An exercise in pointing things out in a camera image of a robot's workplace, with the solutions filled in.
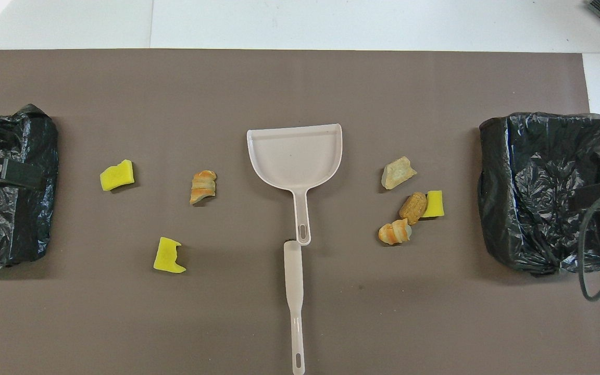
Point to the yellow sponge piece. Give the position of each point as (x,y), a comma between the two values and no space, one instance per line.
(435,204)
(166,258)
(116,177)

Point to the striped croissant piece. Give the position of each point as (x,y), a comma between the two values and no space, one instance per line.
(203,187)
(394,233)

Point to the brown round bun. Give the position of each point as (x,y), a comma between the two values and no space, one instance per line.
(413,207)

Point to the pale bread chunk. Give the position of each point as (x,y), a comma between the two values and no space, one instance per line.
(396,174)

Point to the beige plastic dustpan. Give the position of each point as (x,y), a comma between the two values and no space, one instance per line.
(295,161)

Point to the beige hand brush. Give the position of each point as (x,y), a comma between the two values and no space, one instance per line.
(294,271)

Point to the black bag lined bin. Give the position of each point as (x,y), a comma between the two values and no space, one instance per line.
(19,224)
(539,156)

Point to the brown table mat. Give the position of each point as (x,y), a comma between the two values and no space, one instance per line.
(300,83)

